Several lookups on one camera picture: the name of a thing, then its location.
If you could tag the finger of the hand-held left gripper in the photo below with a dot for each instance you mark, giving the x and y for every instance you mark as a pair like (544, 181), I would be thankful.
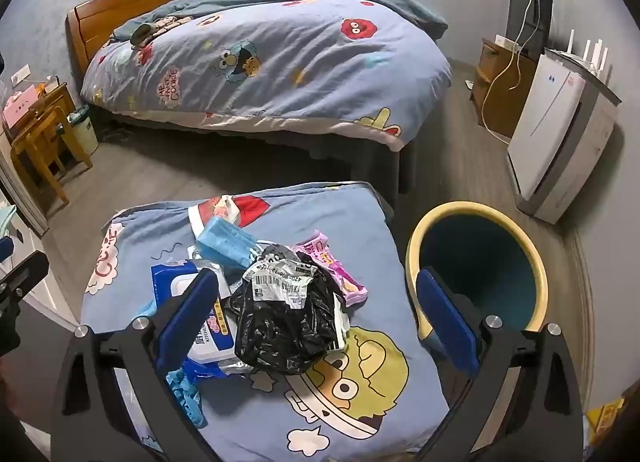
(27, 273)

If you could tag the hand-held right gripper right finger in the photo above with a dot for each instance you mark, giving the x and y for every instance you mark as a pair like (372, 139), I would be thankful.
(447, 322)

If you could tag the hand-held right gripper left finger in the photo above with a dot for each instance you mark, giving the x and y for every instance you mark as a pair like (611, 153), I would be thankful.
(186, 322)

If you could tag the blue wet wipes packet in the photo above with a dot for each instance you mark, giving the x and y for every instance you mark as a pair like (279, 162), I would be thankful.
(170, 287)

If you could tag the teal bin with yellow rim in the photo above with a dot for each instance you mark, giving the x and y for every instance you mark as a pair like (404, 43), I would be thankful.
(475, 262)

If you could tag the blue face mask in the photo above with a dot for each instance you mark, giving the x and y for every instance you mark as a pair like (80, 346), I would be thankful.
(225, 242)

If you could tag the black plastic bag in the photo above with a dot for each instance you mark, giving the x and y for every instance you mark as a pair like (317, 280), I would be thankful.
(285, 322)

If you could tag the pink wrapper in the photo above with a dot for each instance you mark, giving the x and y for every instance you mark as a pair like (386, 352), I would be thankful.
(340, 277)

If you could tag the red and white snack bag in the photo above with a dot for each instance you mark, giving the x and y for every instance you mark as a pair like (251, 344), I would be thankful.
(245, 209)

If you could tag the white trash can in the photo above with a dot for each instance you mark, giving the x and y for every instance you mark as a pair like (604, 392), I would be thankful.
(85, 131)

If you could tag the white cabinet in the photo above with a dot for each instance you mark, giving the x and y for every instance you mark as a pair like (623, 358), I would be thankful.
(22, 202)

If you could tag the wooden chair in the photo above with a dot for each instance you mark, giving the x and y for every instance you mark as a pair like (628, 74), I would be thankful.
(40, 141)

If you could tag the pink box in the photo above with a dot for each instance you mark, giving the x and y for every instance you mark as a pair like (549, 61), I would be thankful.
(19, 104)

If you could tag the wooden desk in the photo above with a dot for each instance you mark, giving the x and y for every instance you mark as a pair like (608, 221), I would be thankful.
(55, 96)

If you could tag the yellow box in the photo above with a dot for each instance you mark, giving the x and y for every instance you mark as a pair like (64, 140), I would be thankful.
(605, 419)

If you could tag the white air purifier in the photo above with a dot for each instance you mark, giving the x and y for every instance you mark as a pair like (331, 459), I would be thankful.
(550, 141)

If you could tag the wooden side cabinet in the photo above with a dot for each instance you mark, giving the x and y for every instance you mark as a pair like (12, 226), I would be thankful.
(492, 86)

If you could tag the small white box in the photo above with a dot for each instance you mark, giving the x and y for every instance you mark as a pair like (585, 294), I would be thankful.
(506, 41)

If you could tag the bed with cartoon duvet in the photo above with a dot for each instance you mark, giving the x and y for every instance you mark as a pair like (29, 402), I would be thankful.
(300, 56)

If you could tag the white router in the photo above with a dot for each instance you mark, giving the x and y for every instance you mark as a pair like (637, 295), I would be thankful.
(590, 59)

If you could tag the black monitor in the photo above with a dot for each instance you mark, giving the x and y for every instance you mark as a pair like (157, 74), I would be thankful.
(527, 16)

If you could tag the white wall socket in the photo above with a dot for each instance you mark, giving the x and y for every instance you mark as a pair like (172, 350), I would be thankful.
(20, 75)

